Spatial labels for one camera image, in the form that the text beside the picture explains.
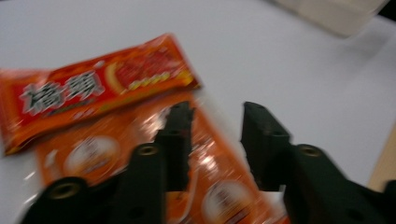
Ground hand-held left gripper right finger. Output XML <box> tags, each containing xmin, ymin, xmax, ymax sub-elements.
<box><xmin>239</xmin><ymin>101</ymin><xmax>294</xmax><ymax>192</ymax></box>

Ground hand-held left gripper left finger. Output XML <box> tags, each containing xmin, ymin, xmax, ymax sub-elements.
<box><xmin>154</xmin><ymin>100</ymin><xmax>196</xmax><ymax>192</ymax></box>

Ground orange snack packet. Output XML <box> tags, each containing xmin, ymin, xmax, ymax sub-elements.
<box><xmin>0</xmin><ymin>32</ymin><xmax>292</xmax><ymax>224</ymax></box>

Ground white compartment lunch box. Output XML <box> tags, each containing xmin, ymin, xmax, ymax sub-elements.
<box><xmin>270</xmin><ymin>0</ymin><xmax>390</xmax><ymax>39</ymax></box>

